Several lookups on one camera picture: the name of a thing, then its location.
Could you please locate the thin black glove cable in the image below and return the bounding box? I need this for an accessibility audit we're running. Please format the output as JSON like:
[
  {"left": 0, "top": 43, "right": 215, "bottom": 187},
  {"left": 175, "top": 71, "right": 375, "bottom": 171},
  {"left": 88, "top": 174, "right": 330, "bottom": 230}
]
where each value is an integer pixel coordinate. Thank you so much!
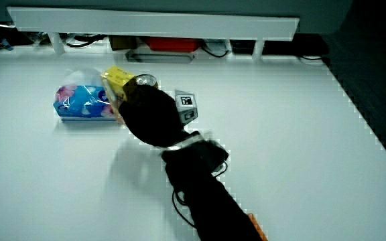
[{"left": 171, "top": 189, "right": 197, "bottom": 230}]

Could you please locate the orange ridged object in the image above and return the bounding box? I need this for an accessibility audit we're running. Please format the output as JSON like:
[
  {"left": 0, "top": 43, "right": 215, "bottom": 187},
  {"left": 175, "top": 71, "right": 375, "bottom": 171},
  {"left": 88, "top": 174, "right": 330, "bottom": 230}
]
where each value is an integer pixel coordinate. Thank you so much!
[{"left": 247, "top": 213, "right": 269, "bottom": 241}]

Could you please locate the person's right hand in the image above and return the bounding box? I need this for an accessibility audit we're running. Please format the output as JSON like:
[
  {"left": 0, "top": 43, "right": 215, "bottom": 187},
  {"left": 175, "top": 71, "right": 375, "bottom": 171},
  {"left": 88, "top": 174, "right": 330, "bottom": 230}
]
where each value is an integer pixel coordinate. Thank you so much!
[{"left": 118, "top": 85, "right": 201, "bottom": 149}]

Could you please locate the yellow ice redtea carton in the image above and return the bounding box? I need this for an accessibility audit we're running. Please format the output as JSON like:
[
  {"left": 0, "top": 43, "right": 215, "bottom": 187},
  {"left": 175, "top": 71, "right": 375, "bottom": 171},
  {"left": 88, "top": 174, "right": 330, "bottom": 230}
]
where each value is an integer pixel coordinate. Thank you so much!
[{"left": 100, "top": 65, "right": 137, "bottom": 125}]

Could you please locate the red box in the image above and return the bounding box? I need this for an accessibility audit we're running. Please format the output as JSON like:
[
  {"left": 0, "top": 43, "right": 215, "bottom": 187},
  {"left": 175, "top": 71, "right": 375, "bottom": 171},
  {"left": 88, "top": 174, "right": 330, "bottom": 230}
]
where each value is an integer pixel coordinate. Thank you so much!
[{"left": 143, "top": 36, "right": 201, "bottom": 53}]

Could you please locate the white raised shelf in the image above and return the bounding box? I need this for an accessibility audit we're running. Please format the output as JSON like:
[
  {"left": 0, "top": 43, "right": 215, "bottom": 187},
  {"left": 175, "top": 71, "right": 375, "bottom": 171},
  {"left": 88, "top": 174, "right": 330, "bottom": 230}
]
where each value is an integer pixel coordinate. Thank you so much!
[{"left": 7, "top": 6, "right": 300, "bottom": 62}]

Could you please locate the grey flat tray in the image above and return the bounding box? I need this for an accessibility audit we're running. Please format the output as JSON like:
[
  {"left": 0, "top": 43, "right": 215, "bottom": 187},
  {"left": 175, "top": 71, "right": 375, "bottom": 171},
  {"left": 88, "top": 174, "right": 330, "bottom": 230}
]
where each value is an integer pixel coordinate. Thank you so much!
[{"left": 125, "top": 50, "right": 195, "bottom": 64}]

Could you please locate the brown cardboard box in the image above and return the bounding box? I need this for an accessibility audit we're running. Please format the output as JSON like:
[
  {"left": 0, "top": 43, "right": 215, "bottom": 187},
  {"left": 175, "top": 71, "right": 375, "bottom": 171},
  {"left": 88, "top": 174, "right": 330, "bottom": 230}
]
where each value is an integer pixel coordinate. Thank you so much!
[{"left": 109, "top": 35, "right": 138, "bottom": 52}]

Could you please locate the silver-topped drink can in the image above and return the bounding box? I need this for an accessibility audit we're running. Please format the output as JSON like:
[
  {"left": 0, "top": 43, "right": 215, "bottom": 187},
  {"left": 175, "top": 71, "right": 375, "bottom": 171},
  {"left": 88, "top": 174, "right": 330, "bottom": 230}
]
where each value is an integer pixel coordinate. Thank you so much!
[{"left": 135, "top": 74, "right": 159, "bottom": 89}]

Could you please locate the blue floral tissue pack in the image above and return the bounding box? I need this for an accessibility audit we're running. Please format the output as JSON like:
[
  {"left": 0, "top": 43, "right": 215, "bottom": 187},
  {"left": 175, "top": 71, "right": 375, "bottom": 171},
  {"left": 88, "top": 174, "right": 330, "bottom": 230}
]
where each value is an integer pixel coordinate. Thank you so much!
[{"left": 53, "top": 68, "right": 117, "bottom": 123}]

